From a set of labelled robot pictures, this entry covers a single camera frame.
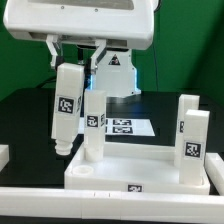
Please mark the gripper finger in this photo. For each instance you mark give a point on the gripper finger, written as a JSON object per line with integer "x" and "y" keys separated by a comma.
{"x": 55, "y": 47}
{"x": 98, "y": 54}

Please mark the white right fence rail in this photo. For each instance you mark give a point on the white right fence rail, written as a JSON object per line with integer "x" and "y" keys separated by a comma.
{"x": 214, "y": 166}

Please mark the white left fence block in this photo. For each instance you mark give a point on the white left fence block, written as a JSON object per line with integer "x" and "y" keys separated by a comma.
{"x": 4, "y": 156}

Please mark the fiducial marker sheet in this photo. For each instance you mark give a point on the fiducial marker sheet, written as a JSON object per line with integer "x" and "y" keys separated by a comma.
{"x": 126, "y": 126}

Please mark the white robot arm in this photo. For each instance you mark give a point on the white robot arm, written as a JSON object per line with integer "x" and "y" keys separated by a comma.
{"x": 115, "y": 73}

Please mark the white front fence rail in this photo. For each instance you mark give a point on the white front fence rail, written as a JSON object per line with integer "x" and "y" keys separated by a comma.
{"x": 115, "y": 205}

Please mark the white desk top tray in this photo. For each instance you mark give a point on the white desk top tray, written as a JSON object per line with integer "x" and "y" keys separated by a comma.
{"x": 130, "y": 168}

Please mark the white fence rail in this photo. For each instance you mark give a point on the white fence rail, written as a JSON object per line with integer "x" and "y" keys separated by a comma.
{"x": 214, "y": 166}
{"x": 115, "y": 205}

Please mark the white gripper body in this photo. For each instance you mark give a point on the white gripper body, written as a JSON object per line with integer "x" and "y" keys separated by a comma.
{"x": 125, "y": 24}

